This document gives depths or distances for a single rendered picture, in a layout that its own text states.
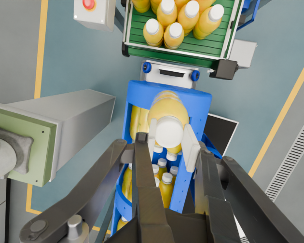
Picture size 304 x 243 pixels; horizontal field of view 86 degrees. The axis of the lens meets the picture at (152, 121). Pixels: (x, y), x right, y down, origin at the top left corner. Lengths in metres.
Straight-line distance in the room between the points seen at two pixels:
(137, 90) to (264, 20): 1.62
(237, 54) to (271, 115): 1.26
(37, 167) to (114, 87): 1.09
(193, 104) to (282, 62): 1.61
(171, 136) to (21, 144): 0.73
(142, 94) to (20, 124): 0.58
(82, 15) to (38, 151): 0.57
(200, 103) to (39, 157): 0.71
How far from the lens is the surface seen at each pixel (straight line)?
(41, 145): 0.85
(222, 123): 1.68
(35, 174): 0.93
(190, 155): 0.17
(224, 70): 0.70
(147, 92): 0.45
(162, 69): 0.61
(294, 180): 2.52
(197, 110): 0.48
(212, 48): 0.80
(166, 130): 0.21
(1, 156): 0.81
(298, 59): 2.09
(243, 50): 0.89
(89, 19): 0.63
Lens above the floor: 1.66
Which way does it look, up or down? 74 degrees down
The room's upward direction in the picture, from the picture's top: 168 degrees counter-clockwise
